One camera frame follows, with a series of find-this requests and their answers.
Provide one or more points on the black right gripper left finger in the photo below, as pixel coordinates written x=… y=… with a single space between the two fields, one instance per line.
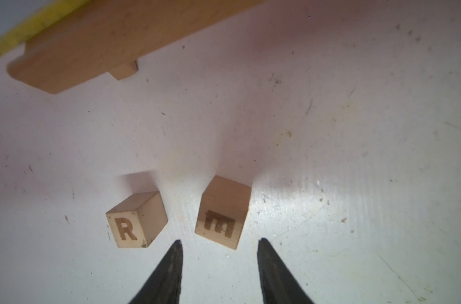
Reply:
x=164 y=284

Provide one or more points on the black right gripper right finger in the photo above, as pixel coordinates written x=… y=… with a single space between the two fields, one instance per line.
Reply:
x=277 y=283

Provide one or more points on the wooden block letter R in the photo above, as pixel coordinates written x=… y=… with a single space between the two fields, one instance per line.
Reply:
x=138 y=220

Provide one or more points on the wooden block letter E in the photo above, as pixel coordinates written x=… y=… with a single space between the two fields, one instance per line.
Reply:
x=223 y=210

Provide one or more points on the wooden whiteboard stand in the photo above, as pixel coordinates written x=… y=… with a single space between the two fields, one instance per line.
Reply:
x=102 y=36

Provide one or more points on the whiteboard with yellow rim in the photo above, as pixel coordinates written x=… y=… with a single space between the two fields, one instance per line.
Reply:
x=37 y=22

